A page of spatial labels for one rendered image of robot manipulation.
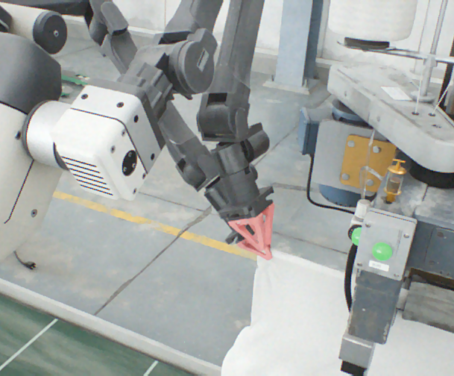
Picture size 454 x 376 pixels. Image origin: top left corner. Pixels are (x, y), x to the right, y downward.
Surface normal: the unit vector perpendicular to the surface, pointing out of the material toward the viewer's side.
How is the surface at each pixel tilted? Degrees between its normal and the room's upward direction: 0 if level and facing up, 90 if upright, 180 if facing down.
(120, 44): 57
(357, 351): 90
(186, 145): 47
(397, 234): 90
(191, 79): 76
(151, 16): 90
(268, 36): 90
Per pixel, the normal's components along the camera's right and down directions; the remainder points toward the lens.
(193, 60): 0.82, 0.07
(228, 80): -0.53, -0.24
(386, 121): -0.97, 0.05
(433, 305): -0.43, 0.40
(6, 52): -0.29, -0.27
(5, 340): 0.06, -0.89
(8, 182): 0.90, 0.25
